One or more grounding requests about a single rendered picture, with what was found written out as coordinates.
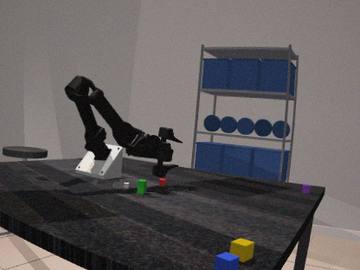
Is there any blue block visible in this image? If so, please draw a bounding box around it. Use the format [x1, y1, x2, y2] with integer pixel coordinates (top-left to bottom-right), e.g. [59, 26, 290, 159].
[214, 252, 240, 270]

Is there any small purple block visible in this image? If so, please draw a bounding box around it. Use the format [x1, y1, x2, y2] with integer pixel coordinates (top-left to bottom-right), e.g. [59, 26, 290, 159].
[301, 183, 311, 194]

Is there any yellow block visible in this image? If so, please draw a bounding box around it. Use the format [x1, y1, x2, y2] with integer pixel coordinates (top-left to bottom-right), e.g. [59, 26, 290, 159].
[230, 238, 255, 262]

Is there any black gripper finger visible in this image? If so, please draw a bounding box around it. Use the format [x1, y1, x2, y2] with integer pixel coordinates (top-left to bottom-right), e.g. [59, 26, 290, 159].
[167, 132, 182, 143]
[163, 164, 178, 175]

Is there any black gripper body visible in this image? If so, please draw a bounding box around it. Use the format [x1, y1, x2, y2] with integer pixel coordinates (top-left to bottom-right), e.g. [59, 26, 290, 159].
[146, 127, 173, 178]

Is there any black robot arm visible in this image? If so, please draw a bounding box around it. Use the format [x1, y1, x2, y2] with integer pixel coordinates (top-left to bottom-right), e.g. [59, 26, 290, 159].
[64, 75, 174, 162]

